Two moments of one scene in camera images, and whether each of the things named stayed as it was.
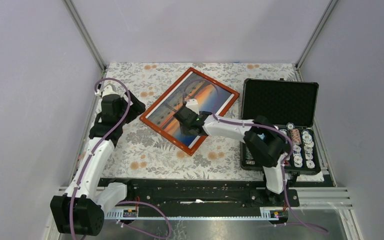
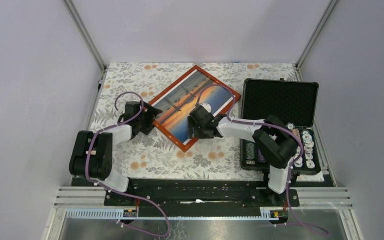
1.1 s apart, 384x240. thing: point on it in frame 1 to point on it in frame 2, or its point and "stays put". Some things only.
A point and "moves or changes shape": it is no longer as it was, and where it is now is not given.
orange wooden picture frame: [189, 151] moves or changes shape
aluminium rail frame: [309, 198] stays put
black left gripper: [136, 108] to [150, 114]
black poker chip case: [291, 105] stays put
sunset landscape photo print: [209, 97] moves or changes shape
